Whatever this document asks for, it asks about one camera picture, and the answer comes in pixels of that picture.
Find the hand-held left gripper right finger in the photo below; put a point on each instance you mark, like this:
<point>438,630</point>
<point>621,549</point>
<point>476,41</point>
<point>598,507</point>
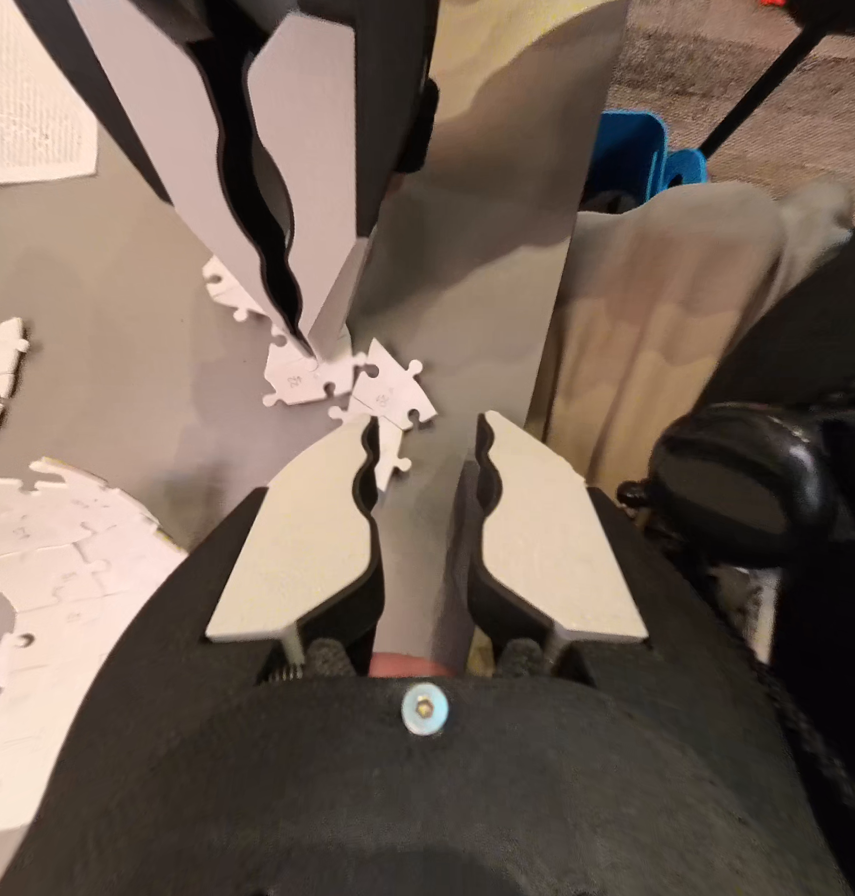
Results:
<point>553,546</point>

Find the white printed instruction leaflet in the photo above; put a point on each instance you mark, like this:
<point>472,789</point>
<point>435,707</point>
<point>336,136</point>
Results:
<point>28,105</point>

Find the beige trousers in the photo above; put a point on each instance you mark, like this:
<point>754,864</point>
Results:
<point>644,315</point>

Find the black round badge reel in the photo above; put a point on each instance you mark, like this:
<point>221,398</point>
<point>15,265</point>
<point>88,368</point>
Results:
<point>742,483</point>

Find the black pole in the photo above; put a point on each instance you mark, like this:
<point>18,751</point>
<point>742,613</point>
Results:
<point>763,91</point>

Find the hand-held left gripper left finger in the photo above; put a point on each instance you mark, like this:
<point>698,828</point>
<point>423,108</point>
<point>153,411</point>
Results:
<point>301,546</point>

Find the partly built white puzzle ball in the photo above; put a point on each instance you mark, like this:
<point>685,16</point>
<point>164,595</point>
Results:
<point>49,581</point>

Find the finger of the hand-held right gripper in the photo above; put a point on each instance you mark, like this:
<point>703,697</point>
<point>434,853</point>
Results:
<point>322,140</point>
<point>161,105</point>

